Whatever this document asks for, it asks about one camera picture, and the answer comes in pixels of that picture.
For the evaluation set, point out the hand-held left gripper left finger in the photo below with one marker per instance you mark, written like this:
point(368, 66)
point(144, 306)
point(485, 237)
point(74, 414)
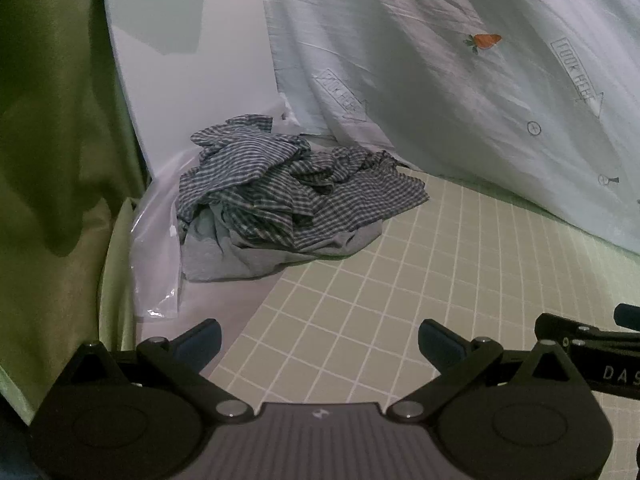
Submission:
point(200, 342)

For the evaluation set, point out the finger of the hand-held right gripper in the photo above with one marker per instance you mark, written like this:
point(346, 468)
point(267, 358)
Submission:
point(555, 327)
point(629, 317)

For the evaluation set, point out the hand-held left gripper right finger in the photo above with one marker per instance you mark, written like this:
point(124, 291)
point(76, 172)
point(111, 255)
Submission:
point(440, 344)

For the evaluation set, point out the blue plaid shirt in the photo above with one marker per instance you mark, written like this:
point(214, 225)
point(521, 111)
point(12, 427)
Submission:
point(280, 185)

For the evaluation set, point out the grey garment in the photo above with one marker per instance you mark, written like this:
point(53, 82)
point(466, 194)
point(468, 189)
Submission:
point(225, 255)

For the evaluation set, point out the clear plastic bag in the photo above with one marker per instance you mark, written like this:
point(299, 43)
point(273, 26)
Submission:
point(155, 260)

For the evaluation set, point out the green curtain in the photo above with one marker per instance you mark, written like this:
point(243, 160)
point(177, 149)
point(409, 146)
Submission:
point(50, 160)

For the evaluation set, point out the pale printed bed sheet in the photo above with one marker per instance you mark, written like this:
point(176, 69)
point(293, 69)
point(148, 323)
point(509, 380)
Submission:
point(400, 60)

